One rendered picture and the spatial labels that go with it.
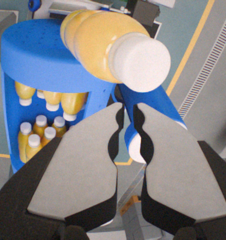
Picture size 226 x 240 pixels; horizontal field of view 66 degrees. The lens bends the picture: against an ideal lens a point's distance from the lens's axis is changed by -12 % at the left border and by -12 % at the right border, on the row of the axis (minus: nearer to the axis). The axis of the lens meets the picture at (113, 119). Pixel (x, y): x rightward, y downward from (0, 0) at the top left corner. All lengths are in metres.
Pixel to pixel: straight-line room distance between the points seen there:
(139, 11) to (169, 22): 1.20
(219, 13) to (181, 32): 0.46
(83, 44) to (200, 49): 1.88
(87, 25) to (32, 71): 0.20
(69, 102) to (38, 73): 0.19
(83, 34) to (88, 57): 0.02
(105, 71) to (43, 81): 0.21
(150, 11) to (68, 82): 0.33
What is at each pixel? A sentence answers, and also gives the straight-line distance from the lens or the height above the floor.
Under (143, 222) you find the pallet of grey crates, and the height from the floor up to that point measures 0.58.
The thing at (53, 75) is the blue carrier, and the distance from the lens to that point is 0.34.
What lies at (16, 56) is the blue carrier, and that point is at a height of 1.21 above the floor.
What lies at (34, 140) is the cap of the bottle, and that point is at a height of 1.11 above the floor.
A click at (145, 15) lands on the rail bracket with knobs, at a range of 0.57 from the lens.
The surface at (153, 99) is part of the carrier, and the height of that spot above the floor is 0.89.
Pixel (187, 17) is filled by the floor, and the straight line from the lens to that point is 1.82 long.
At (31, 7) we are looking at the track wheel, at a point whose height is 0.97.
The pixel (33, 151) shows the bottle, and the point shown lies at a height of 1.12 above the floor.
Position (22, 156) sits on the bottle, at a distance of 0.78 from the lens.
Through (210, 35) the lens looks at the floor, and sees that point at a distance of 2.02.
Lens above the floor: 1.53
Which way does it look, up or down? 46 degrees down
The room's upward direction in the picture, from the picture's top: 165 degrees clockwise
